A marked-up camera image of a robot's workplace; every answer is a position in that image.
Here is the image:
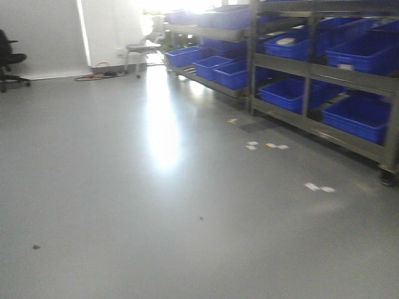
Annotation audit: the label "blue bin middle right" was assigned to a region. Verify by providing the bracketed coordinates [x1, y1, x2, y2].
[325, 21, 398, 76]

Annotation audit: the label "orange cable on floor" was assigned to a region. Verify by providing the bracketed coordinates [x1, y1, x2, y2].
[74, 61, 125, 82]

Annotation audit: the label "blue bin with white item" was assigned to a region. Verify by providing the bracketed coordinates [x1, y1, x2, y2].
[264, 26, 331, 61]

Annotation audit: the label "blue bin far rack left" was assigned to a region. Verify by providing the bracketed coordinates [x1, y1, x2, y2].
[165, 46, 206, 67]

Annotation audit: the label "blue bin far rack top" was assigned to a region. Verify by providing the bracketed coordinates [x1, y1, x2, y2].
[165, 4, 252, 30]

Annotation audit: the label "white paper scraps on floor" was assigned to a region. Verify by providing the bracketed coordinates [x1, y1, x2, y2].
[227, 118, 335, 193]

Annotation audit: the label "black office chair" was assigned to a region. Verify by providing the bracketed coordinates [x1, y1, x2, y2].
[1, 30, 31, 93]

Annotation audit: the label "far grey shelf rack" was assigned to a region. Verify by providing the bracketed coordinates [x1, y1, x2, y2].
[163, 22, 251, 110]

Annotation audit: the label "blue bin lower right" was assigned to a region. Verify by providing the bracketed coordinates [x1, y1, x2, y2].
[322, 91, 391, 145]

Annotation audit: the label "blue bin far rack middle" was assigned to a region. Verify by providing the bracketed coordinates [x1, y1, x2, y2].
[193, 56, 233, 81]

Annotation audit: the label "blue bin far rack front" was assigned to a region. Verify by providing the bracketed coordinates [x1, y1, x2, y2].
[213, 59, 272, 91]

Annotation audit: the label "blue bin rack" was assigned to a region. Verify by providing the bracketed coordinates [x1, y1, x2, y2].
[193, 56, 233, 81]
[165, 4, 252, 30]
[165, 46, 206, 67]
[213, 59, 272, 91]

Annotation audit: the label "blue bin lower middle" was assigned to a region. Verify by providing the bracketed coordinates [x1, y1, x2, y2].
[258, 77, 345, 115]

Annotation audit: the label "grey shelf rack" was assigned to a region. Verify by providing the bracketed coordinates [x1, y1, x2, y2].
[249, 1, 398, 186]
[163, 22, 251, 110]

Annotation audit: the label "grey right shelf rack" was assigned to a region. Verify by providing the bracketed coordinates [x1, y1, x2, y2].
[249, 1, 398, 186]

